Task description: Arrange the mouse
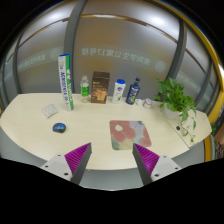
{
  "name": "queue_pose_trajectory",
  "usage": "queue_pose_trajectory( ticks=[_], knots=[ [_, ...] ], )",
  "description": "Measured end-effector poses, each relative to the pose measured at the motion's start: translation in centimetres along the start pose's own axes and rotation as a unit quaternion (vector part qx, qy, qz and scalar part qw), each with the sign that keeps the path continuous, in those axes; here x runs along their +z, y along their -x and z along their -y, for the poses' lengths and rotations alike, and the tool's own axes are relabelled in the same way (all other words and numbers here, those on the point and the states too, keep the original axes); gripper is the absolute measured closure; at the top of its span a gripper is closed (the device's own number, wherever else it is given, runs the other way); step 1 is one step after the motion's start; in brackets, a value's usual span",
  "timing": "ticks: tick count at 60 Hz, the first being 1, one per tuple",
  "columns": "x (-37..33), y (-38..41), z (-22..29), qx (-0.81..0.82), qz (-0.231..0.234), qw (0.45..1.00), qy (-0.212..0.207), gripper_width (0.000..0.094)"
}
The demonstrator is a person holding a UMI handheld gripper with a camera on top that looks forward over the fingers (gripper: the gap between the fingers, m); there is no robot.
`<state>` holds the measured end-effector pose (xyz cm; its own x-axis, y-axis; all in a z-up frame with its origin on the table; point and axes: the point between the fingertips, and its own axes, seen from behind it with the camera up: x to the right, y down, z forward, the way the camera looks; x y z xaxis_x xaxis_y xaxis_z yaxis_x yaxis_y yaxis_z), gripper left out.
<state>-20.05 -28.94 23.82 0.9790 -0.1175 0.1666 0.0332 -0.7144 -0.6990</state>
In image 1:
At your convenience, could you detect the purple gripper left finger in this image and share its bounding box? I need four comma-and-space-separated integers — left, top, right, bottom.
40, 142, 93, 185

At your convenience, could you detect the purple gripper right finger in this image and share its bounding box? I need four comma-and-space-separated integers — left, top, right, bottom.
132, 143, 183, 186

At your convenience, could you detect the floral mouse pad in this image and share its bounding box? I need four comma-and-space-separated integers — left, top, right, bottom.
109, 120, 152, 150

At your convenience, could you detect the blue black computer mouse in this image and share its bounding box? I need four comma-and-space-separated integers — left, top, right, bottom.
52, 123, 66, 133

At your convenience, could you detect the small white jar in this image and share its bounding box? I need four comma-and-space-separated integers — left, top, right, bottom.
143, 98, 152, 109

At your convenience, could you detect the small white patterned packet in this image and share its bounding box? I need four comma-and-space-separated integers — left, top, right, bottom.
42, 104, 58, 118

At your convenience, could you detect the crumpled white tissue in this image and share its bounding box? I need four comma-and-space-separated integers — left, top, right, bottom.
135, 99, 144, 107

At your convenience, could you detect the green potted plant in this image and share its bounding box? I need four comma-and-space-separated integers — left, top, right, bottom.
154, 77, 197, 143

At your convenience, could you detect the dark blue bottle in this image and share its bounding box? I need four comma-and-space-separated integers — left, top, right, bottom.
126, 77, 140, 105

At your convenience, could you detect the clear green-label water bottle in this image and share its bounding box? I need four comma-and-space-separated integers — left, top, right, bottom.
80, 76, 89, 103

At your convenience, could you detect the white blue-cap bottle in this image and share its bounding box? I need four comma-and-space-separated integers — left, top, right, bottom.
112, 79, 126, 103

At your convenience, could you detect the green white shuttlecock tube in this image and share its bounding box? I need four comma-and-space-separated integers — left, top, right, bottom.
58, 54, 74, 111

